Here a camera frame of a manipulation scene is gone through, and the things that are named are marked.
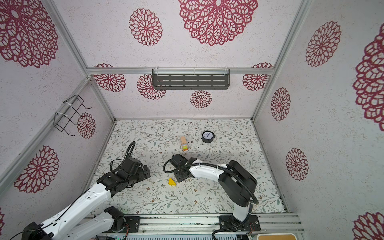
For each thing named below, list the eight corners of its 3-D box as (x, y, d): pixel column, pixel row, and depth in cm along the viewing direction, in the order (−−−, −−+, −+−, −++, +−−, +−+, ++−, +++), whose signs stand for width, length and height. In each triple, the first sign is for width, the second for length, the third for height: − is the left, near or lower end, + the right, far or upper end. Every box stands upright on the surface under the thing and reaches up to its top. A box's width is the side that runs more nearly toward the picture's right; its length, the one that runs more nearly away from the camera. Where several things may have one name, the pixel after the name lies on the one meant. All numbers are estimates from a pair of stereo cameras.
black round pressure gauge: (202, 142, 109) (202, 139, 106) (201, 133, 114) (201, 130, 112) (215, 142, 109) (215, 139, 106) (214, 133, 114) (214, 130, 112)
